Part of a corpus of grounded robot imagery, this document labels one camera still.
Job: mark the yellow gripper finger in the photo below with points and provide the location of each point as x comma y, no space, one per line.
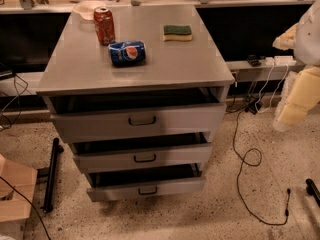
300,94

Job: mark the grey drawer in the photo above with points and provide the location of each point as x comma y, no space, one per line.
137,123
149,189
143,158

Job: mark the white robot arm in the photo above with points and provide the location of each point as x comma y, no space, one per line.
303,38

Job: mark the grey metal drawer cabinet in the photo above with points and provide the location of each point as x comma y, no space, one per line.
81,78

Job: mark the white power strip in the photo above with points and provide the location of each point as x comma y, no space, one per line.
280,60

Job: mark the black remote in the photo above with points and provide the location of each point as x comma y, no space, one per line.
253,60

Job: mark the black bar at right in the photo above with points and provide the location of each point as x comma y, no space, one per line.
313,190

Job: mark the green yellow sponge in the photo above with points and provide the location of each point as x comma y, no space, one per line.
177,33

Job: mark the blue pepsi can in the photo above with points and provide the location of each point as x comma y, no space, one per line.
127,53

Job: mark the red soda can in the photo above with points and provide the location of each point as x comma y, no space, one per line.
104,25

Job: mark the white plate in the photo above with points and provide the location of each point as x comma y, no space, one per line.
86,8

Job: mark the black pole on floor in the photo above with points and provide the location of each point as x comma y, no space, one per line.
57,149

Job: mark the cardboard box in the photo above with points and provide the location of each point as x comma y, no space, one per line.
17,186

